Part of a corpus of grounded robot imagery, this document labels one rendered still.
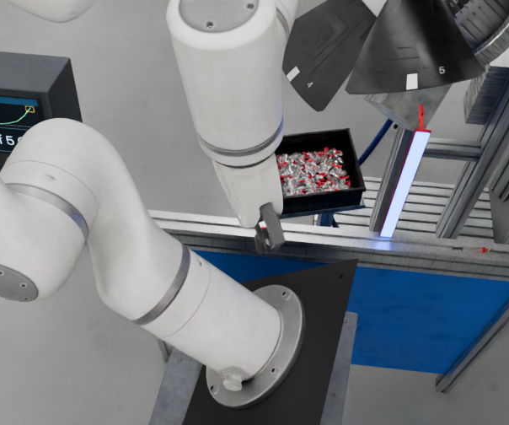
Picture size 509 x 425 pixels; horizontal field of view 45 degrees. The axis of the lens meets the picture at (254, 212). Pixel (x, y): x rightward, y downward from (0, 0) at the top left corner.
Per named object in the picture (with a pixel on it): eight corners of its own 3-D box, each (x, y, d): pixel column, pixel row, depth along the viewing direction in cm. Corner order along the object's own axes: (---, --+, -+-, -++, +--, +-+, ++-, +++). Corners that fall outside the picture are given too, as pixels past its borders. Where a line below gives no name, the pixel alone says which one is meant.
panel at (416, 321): (445, 372, 185) (527, 273, 129) (445, 374, 185) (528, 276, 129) (174, 342, 190) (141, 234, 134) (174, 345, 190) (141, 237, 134)
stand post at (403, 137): (378, 232, 225) (443, 39, 148) (377, 254, 220) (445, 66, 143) (366, 231, 225) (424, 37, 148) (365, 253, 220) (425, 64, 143)
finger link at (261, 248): (251, 222, 66) (256, 250, 72) (262, 246, 65) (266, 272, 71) (278, 211, 67) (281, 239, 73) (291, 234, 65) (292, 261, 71)
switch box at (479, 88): (516, 104, 175) (547, 45, 157) (520, 128, 171) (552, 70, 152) (462, 99, 176) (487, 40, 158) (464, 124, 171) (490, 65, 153)
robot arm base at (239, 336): (298, 395, 78) (190, 329, 69) (199, 419, 90) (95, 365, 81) (312, 271, 90) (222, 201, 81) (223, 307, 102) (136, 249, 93)
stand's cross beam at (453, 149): (476, 150, 177) (480, 142, 173) (477, 162, 174) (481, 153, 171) (409, 144, 178) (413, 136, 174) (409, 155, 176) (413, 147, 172)
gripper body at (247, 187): (186, 104, 61) (203, 167, 71) (222, 182, 56) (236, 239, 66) (255, 78, 62) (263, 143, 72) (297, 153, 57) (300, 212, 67)
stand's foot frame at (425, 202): (481, 200, 232) (488, 187, 225) (493, 314, 208) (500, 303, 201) (315, 184, 236) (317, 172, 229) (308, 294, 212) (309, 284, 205)
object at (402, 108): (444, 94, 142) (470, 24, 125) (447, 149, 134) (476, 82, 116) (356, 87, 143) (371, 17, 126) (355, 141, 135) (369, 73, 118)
